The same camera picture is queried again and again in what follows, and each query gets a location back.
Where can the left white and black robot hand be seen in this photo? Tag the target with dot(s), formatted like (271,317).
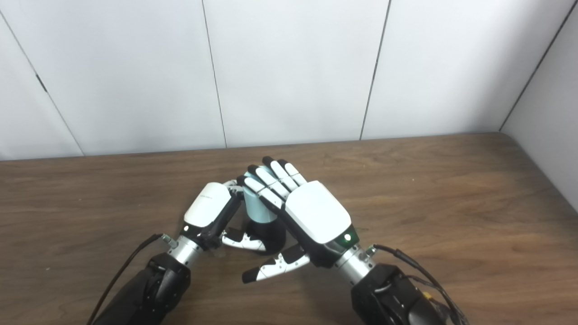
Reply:
(210,207)

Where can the black flared nozzle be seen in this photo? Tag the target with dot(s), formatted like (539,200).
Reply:
(271,234)

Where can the black wall panel hinge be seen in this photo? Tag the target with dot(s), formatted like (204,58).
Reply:
(41,83)

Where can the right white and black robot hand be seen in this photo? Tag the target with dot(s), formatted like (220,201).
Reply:
(316,212)

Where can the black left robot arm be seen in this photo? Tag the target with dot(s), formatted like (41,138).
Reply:
(149,289)

